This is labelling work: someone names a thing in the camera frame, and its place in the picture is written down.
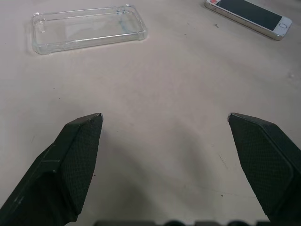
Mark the white and gold smartphone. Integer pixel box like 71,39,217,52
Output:
204,0,293,41

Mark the clear plastic phone case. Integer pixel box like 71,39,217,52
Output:
31,4,149,56

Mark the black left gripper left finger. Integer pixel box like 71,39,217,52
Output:
0,113,104,226

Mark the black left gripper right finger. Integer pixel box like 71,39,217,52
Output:
227,112,301,226

